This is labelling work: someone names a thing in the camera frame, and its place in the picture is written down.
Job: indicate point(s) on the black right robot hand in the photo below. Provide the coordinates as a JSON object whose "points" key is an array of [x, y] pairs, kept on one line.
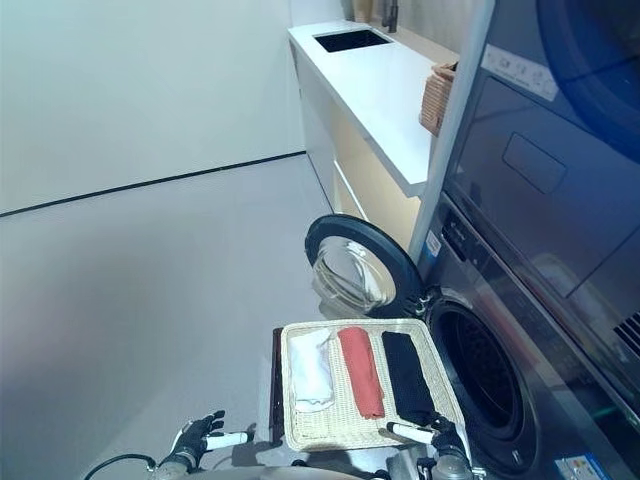
{"points": [[450, 442]]}

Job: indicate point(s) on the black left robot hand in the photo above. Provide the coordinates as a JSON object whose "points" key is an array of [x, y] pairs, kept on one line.
{"points": [[192, 437]]}

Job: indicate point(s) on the black cloth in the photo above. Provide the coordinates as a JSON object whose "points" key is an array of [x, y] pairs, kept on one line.
{"points": [[407, 380]]}

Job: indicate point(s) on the red cloth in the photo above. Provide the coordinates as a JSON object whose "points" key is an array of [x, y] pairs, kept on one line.
{"points": [[362, 375]]}

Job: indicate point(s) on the white cloth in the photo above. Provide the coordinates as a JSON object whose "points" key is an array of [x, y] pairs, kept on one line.
{"points": [[312, 375]]}

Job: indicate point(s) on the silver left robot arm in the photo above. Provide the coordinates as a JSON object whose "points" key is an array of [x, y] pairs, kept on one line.
{"points": [[175, 467]]}

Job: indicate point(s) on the grey front-load washing machine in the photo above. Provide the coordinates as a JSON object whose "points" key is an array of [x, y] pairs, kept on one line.
{"points": [[550, 400]]}

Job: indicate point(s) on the round washing machine door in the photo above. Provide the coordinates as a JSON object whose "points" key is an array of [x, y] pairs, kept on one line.
{"points": [[350, 270]]}

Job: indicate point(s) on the dark brown stool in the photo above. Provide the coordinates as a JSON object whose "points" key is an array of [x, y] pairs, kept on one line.
{"points": [[275, 390]]}

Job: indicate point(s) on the cream wicker tray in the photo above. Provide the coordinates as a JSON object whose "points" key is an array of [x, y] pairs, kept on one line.
{"points": [[345, 430]]}

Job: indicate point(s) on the grey robot torso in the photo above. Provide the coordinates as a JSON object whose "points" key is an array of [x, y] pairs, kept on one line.
{"points": [[300, 475]]}

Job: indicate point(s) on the grey stacked dryer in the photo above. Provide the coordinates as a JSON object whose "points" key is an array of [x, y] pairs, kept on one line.
{"points": [[525, 200]]}

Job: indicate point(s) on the white cabinet side panel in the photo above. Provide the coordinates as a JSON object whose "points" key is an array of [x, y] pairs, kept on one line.
{"points": [[445, 125]]}

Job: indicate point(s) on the brown woven basket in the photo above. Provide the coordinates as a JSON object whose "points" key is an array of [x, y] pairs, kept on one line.
{"points": [[437, 100]]}

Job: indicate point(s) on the white counter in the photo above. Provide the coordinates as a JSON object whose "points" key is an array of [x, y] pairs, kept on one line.
{"points": [[380, 100]]}

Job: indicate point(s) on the black sink basin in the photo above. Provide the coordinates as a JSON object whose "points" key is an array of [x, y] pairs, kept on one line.
{"points": [[350, 41]]}

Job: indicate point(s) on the dark faucet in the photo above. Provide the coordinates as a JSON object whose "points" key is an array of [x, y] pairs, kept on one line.
{"points": [[391, 15]]}

